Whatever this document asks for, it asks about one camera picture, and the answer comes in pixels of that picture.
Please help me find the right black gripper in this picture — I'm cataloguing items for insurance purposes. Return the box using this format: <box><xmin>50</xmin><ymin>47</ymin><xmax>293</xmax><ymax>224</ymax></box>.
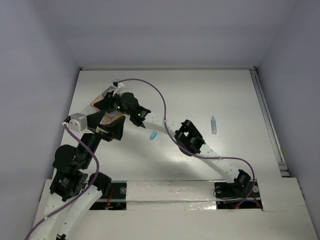
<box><xmin>94</xmin><ymin>89</ymin><xmax>133</xmax><ymax>117</ymax></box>

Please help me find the blue marker cap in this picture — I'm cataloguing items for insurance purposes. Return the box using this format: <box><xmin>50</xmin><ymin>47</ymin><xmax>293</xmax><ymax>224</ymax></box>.
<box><xmin>149</xmin><ymin>131</ymin><xmax>158</xmax><ymax>141</ymax></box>

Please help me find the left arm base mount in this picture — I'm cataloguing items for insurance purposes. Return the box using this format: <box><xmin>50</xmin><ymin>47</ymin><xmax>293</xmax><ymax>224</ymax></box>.
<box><xmin>90</xmin><ymin>172</ymin><xmax>127</xmax><ymax>211</ymax></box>

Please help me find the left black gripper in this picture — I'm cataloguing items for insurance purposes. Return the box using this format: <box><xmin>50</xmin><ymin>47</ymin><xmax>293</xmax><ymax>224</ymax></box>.
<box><xmin>79</xmin><ymin>108</ymin><xmax>126</xmax><ymax>168</ymax></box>

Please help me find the blue highlighter marker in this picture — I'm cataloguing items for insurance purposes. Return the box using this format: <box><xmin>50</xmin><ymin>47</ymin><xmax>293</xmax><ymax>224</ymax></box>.
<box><xmin>210</xmin><ymin>116</ymin><xmax>217</xmax><ymax>135</ymax></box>

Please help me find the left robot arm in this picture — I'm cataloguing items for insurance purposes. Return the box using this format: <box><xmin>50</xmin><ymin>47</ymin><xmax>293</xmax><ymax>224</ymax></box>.
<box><xmin>25</xmin><ymin>110</ymin><xmax>126</xmax><ymax>240</ymax></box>

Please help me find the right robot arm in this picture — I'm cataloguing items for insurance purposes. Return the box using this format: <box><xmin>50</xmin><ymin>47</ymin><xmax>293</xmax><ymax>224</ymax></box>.
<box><xmin>93</xmin><ymin>91</ymin><xmax>251</xmax><ymax>198</ymax></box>

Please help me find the dark grey plastic bin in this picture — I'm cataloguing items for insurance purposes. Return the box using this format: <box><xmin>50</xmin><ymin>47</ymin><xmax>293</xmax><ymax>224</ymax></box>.
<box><xmin>101</xmin><ymin>86</ymin><xmax>116</xmax><ymax>97</ymax></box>

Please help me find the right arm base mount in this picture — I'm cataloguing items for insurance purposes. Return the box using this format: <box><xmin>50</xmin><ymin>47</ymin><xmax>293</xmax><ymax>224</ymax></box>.
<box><xmin>213</xmin><ymin>181</ymin><xmax>263</xmax><ymax>210</ymax></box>

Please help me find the clear plastic bin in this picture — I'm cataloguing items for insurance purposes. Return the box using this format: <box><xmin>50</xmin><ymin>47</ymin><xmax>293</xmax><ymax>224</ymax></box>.
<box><xmin>80</xmin><ymin>105</ymin><xmax>96</xmax><ymax>116</ymax></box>

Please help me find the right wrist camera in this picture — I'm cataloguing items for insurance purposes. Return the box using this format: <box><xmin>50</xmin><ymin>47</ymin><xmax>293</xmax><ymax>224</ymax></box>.
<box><xmin>112</xmin><ymin>79</ymin><xmax>124</xmax><ymax>97</ymax></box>

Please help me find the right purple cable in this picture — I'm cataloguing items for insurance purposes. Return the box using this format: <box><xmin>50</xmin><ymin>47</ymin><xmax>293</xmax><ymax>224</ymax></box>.
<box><xmin>119</xmin><ymin>78</ymin><xmax>257</xmax><ymax>210</ymax></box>

